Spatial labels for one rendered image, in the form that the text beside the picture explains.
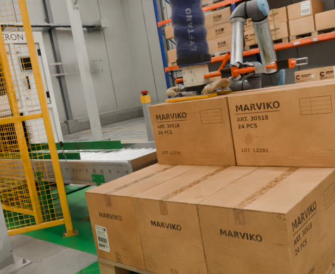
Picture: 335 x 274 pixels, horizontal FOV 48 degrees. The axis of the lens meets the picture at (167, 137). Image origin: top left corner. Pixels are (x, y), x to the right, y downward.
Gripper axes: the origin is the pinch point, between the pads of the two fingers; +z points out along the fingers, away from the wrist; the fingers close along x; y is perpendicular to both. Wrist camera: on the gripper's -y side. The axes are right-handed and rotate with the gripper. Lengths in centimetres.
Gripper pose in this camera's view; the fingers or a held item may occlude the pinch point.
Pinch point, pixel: (232, 71)
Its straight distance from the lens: 232.2
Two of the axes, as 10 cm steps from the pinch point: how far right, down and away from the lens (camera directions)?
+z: -6.3, 2.1, -7.5
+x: -1.6, -9.8, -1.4
